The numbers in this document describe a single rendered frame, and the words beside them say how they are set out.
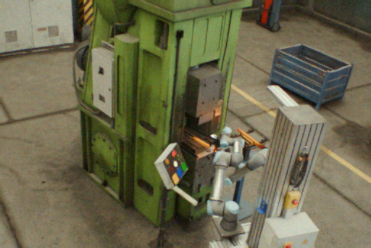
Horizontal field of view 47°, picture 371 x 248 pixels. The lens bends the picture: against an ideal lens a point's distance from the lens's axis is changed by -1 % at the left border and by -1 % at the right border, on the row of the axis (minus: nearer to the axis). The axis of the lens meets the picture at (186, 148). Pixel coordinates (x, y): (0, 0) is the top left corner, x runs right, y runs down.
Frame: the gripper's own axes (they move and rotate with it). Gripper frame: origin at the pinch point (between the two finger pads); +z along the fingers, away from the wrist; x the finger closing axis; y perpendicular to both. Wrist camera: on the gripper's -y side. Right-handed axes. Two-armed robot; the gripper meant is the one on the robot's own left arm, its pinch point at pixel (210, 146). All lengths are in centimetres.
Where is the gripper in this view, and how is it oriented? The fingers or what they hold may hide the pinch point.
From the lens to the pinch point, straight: 433.7
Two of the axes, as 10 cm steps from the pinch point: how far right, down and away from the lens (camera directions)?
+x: 7.2, -3.3, 6.1
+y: 5.6, 8.0, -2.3
